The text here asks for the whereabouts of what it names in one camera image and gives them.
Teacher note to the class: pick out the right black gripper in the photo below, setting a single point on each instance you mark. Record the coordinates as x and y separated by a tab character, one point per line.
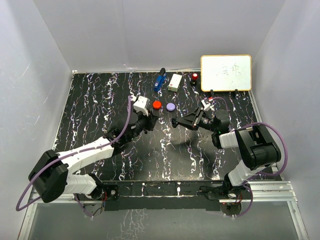
192	120

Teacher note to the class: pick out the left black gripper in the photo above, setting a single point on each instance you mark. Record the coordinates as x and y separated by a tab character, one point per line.
150	119

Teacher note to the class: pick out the orange earbud charging case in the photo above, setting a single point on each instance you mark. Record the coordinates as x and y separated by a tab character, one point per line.
157	105

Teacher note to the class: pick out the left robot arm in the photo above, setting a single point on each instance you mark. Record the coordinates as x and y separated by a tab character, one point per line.
55	172

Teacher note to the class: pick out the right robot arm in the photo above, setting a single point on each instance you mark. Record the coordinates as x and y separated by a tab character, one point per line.
257	148

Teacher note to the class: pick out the red emergency stop button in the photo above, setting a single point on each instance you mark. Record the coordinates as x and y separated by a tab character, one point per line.
194	79

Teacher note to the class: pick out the white rectangular box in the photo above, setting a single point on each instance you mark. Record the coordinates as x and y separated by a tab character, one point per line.
174	83

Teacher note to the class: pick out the blue black stapler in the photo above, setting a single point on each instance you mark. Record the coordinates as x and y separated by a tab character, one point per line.
160	79

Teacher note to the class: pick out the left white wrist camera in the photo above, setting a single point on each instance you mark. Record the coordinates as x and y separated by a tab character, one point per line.
140	104

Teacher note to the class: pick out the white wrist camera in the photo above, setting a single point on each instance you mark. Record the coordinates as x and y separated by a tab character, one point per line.
206	104
140	104

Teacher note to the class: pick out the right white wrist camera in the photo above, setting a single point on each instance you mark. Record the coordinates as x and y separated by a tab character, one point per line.
206	104

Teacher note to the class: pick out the white whiteboard wooden frame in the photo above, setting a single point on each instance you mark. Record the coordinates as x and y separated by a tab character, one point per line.
226	73

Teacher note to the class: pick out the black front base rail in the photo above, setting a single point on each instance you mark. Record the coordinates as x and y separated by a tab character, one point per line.
169	195

